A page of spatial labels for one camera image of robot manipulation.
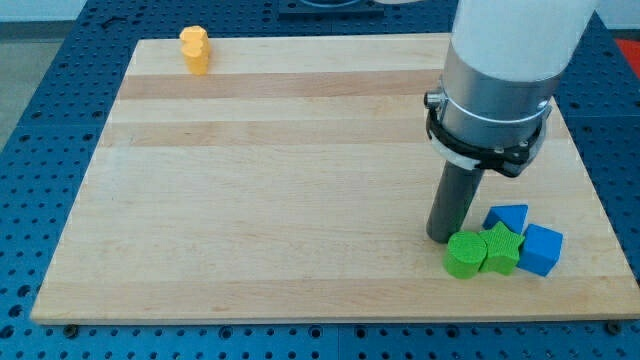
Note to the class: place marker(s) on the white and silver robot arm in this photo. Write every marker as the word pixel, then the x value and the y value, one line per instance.
pixel 503 64

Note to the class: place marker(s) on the green star block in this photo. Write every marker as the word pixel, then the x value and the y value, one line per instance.
pixel 503 249

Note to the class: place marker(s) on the wooden board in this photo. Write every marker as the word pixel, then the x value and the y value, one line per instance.
pixel 292 183

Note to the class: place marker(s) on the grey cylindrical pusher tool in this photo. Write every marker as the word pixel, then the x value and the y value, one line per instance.
pixel 456 190

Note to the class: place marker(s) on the green cylinder block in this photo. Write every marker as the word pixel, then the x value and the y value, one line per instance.
pixel 465 253

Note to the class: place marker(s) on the yellow heart block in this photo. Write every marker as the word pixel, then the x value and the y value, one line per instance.
pixel 195 49

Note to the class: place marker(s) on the blue triangle block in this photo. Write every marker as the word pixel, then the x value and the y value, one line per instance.
pixel 512 216

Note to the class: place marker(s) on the blue cube block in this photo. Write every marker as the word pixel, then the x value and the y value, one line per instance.
pixel 541 250

